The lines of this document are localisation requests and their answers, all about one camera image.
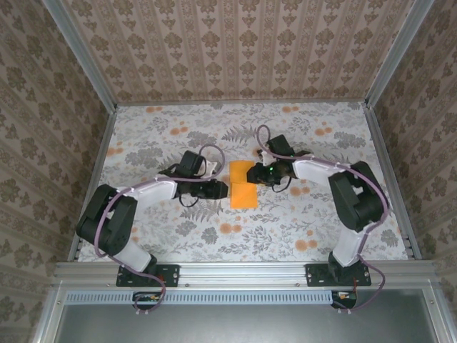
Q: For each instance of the aluminium table edge rail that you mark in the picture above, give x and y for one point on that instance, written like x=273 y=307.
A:
x=99 y=160
x=385 y=160
x=250 y=103

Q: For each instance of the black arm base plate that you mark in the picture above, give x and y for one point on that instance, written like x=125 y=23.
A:
x=171 y=275
x=314 y=275

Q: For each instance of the orange paper sheet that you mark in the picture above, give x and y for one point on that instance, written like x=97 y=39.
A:
x=242 y=196

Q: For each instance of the aluminium frame post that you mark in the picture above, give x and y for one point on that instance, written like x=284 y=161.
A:
x=85 y=57
x=396 y=53

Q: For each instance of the aluminium frame bar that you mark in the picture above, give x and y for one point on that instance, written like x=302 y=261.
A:
x=436 y=314
x=48 y=314

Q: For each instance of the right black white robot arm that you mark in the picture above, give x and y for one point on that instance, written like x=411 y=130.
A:
x=357 y=200

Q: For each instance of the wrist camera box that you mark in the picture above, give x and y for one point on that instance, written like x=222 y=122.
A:
x=280 y=146
x=191 y=162

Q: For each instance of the floral table cover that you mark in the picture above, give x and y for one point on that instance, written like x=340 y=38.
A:
x=250 y=232

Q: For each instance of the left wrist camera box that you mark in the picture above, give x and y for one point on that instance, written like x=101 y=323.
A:
x=191 y=162

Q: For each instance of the grey metal panel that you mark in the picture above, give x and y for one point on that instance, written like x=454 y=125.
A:
x=242 y=325

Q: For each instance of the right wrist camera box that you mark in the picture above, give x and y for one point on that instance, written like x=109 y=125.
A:
x=280 y=146

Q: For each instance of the wide aluminium mounting rail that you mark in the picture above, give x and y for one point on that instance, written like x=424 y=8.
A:
x=242 y=273

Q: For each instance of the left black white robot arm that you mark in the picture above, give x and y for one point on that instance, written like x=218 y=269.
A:
x=107 y=221

